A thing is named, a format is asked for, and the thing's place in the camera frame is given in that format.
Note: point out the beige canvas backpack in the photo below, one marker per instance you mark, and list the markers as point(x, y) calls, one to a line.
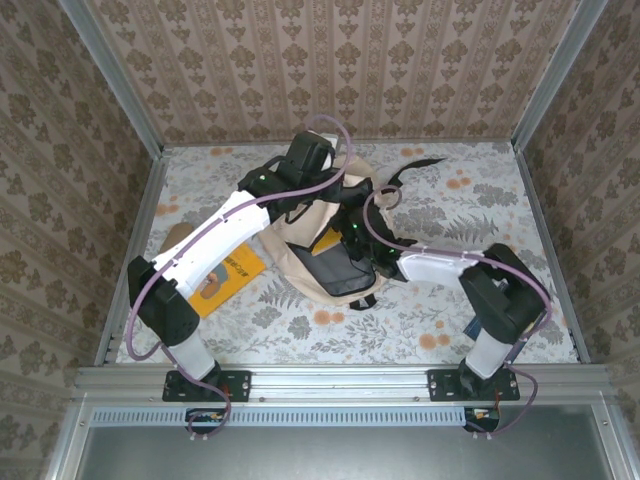
point(285, 245)

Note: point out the yellow cartoon picture book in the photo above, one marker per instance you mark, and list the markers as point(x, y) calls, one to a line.
point(235, 272)

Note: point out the brown glasses case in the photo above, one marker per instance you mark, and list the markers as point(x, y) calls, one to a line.
point(175, 235)

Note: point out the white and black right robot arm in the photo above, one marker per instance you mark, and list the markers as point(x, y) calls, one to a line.
point(430, 265)

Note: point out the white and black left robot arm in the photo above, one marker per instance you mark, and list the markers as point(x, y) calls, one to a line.
point(220, 240)

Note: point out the floral table cover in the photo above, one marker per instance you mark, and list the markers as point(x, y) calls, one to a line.
point(425, 355)

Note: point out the grey metal panel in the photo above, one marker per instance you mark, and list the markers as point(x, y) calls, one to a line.
point(340, 455)

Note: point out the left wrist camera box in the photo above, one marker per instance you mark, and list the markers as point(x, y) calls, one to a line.
point(310, 150)

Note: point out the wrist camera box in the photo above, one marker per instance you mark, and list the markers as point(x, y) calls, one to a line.
point(310, 150)
point(357, 195)

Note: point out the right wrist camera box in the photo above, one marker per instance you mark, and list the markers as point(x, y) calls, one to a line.
point(357, 195)

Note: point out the aluminium back rail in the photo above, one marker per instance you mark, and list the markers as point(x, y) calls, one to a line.
point(250, 143)

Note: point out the aluminium mounting rail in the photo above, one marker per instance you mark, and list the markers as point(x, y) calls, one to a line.
point(340, 382)

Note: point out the aluminium left side rail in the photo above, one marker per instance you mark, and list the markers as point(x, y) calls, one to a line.
point(150, 200)

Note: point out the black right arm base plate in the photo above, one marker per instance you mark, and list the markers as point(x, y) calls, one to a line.
point(440, 385)

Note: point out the aluminium right side rail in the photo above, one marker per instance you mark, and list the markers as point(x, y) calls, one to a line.
point(536, 210)

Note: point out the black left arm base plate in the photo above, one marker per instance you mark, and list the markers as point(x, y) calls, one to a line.
point(240, 385)

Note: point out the aluminium left frame post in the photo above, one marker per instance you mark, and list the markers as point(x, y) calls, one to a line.
point(111, 75)

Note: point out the aluminium frame post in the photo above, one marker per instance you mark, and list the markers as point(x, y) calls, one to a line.
point(111, 75)
point(557, 75)

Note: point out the aluminium right frame post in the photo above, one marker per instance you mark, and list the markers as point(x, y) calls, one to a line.
point(557, 75)

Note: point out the aluminium left lower frame bar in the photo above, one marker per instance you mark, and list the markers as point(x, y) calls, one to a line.
point(67, 445)

